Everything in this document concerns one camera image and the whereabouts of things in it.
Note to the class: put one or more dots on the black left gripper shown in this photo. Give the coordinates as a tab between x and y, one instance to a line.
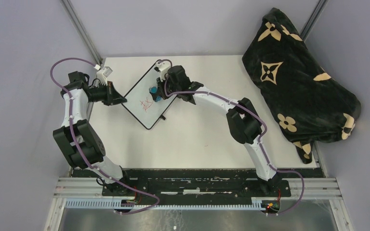
112	97

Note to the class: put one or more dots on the black patterned blanket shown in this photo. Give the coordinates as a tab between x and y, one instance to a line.
306	102

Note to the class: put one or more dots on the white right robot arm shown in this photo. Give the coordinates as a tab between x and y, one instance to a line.
245	126

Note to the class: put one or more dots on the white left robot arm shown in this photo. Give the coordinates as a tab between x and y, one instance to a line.
79	143

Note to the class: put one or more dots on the small black-framed whiteboard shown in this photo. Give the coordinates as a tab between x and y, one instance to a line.
140	103

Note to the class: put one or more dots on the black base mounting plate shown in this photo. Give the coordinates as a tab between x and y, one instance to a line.
203	187

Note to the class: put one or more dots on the blue whiteboard eraser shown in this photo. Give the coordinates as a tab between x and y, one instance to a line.
155	93

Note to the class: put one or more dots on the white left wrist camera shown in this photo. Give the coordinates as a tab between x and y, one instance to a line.
102	73

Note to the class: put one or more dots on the aluminium frame rails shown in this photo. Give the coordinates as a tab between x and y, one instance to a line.
312	205

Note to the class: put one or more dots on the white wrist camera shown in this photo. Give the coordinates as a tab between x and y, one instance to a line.
102	73
162	68

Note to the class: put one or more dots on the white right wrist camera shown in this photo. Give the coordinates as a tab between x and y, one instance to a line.
162	68

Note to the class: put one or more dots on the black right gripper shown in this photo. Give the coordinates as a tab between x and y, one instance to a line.
161	89

